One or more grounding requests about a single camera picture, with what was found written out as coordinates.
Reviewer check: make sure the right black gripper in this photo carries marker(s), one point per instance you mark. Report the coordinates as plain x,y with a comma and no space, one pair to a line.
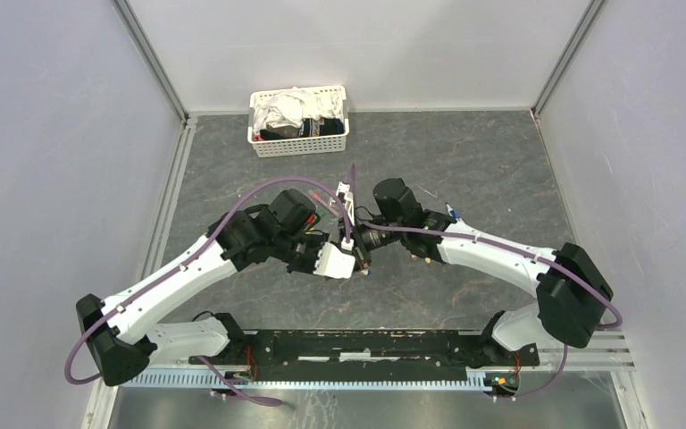
360,248

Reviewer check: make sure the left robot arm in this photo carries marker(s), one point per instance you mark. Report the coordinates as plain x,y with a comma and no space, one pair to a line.
124,332

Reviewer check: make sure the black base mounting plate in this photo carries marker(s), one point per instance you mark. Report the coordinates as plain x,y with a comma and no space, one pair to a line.
370,356

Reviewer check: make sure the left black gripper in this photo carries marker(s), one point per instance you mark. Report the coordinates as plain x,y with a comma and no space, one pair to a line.
318,240

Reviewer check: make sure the white plastic basket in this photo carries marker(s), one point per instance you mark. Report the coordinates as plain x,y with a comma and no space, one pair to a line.
298,147

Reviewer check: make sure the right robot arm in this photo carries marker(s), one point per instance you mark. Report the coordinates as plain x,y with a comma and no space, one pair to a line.
572,298

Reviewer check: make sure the black striped cloth in basket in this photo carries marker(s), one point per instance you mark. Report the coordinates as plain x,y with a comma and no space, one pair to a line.
309,128

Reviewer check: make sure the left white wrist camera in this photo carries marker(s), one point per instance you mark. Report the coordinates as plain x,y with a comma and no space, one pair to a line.
334,263

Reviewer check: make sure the white cloth in basket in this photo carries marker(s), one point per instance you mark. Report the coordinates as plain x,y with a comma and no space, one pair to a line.
291,106

